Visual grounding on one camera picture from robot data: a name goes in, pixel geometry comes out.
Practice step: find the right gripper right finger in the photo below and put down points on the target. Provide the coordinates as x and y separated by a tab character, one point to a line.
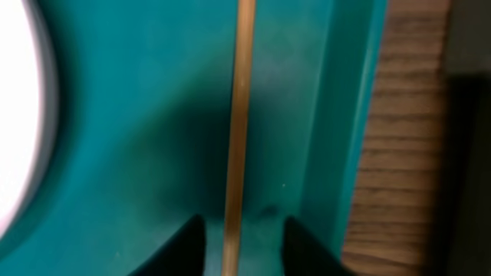
304	255

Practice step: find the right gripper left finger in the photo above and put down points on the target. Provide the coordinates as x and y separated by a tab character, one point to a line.
184	253

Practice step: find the large white plate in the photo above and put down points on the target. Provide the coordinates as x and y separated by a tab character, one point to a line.
29	106

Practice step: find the wooden chopstick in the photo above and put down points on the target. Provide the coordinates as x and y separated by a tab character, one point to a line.
238	136

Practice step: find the grey dishwasher rack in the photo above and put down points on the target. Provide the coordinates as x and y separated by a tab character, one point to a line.
467	68

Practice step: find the teal serving tray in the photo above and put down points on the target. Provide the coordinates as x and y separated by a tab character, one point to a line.
143	135

